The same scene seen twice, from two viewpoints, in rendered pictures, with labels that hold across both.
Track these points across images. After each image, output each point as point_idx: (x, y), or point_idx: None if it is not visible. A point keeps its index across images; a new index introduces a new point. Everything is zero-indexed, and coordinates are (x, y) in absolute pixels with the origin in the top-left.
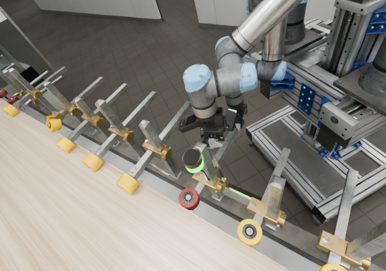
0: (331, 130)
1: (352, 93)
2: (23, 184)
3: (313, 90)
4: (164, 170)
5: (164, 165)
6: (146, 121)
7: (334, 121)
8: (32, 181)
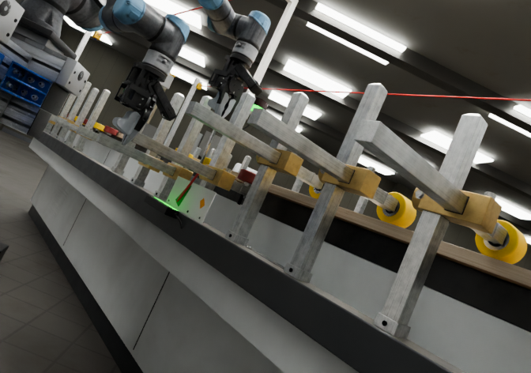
0: (54, 99)
1: (63, 42)
2: None
3: (3, 54)
4: (255, 253)
5: (252, 253)
6: (298, 92)
7: (80, 77)
8: None
